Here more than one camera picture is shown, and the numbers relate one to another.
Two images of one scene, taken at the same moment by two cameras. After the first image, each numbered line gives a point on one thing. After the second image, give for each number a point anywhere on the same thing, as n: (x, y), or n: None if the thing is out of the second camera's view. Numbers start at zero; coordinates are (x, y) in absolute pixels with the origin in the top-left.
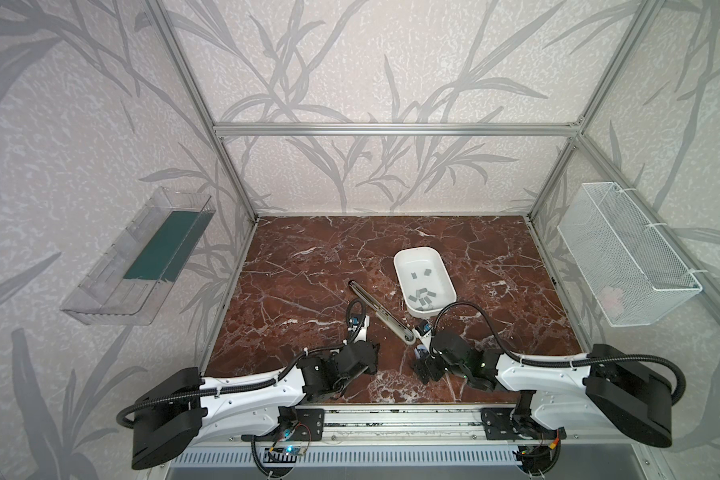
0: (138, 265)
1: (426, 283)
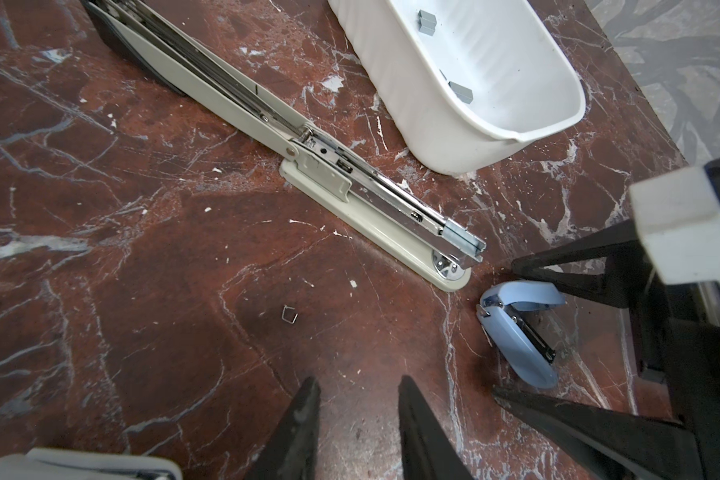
0: None
1: (463, 79)
